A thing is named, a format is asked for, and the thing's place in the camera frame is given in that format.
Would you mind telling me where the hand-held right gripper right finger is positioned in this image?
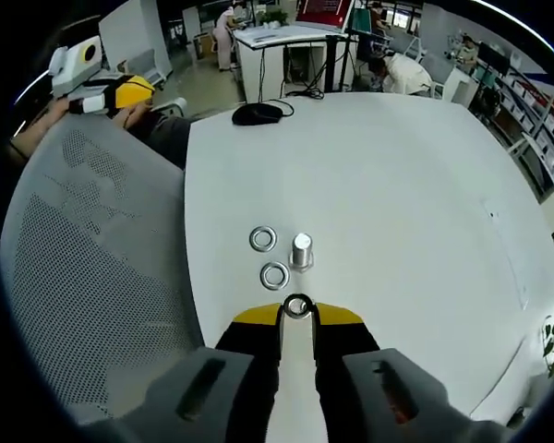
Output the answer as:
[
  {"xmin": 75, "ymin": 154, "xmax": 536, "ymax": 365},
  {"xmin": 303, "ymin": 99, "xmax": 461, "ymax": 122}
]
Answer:
[{"xmin": 311, "ymin": 302, "xmax": 509, "ymax": 443}]

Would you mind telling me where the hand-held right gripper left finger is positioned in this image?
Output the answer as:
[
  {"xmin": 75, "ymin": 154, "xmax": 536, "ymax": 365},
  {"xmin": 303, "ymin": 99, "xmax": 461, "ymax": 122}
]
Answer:
[{"xmin": 105, "ymin": 303, "xmax": 283, "ymax": 443}]

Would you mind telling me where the small metal washer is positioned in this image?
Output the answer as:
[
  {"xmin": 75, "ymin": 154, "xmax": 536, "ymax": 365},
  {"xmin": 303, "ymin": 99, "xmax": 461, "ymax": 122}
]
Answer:
[{"xmin": 283, "ymin": 293, "xmax": 315, "ymax": 321}]

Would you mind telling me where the large metal washer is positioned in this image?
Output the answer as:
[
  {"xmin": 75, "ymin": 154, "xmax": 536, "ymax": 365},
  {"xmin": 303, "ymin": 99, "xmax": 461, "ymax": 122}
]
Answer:
[
  {"xmin": 249, "ymin": 225, "xmax": 279, "ymax": 253},
  {"xmin": 259, "ymin": 260, "xmax": 290, "ymax": 292}
]

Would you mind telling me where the large threaded stud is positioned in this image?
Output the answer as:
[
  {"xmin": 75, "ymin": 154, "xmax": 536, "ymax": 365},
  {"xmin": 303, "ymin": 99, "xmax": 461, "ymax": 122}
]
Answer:
[{"xmin": 289, "ymin": 232, "xmax": 317, "ymax": 271}]

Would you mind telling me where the person's left hand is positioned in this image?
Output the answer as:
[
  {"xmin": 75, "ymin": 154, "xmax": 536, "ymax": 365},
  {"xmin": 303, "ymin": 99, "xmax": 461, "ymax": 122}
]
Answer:
[{"xmin": 112, "ymin": 103, "xmax": 150, "ymax": 129}]

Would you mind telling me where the white partition board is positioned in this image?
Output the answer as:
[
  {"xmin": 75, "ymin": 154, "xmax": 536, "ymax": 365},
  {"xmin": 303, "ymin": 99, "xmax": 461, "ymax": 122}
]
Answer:
[{"xmin": 98, "ymin": 0, "xmax": 173, "ymax": 80}]

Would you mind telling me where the dark cloth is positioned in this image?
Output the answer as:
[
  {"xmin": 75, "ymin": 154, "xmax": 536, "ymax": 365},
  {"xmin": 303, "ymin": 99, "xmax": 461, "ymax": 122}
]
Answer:
[{"xmin": 127, "ymin": 109, "xmax": 193, "ymax": 171}]

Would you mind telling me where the black computer mouse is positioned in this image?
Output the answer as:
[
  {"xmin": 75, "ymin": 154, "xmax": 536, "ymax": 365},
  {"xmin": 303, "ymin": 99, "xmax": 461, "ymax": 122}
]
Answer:
[{"xmin": 231, "ymin": 102, "xmax": 283, "ymax": 127}]

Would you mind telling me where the white standing desk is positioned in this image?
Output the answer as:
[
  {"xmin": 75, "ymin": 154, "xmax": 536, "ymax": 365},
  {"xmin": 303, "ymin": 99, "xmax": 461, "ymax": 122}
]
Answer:
[{"xmin": 230, "ymin": 21, "xmax": 348, "ymax": 103}]

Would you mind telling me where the grey mesh office chair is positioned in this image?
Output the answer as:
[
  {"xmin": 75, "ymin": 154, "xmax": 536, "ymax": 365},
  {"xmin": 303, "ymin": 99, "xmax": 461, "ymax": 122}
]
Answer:
[{"xmin": 0, "ymin": 113, "xmax": 207, "ymax": 424}]

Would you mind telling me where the white paper sheet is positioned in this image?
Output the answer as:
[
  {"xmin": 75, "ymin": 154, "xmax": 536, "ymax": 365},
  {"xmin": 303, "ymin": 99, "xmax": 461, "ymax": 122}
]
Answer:
[{"xmin": 481, "ymin": 197, "xmax": 533, "ymax": 311}]

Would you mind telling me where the red screen monitor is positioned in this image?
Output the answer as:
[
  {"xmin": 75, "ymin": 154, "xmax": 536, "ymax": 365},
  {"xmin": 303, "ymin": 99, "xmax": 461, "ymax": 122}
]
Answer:
[{"xmin": 295, "ymin": 0, "xmax": 355, "ymax": 30}]

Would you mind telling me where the shelf with white bins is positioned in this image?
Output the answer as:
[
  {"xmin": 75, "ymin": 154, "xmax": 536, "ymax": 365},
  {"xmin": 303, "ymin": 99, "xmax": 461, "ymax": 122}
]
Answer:
[{"xmin": 478, "ymin": 68, "xmax": 554, "ymax": 198}]

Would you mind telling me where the black pouch cable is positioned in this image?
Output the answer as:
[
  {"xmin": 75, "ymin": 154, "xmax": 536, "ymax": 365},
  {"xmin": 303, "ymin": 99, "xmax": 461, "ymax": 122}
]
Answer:
[{"xmin": 276, "ymin": 89, "xmax": 325, "ymax": 117}]

